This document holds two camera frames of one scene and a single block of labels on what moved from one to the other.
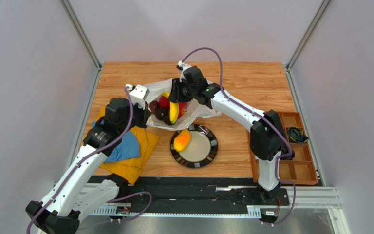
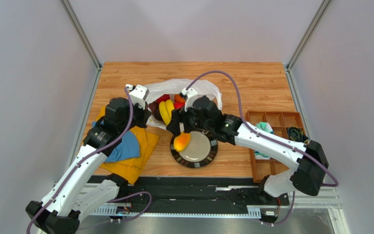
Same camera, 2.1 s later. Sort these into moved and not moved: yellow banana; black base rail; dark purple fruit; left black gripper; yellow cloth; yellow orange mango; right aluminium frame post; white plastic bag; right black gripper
Moved: right black gripper; yellow banana; white plastic bag
Not moved: yellow orange mango; black base rail; yellow cloth; left black gripper; right aluminium frame post; dark purple fruit
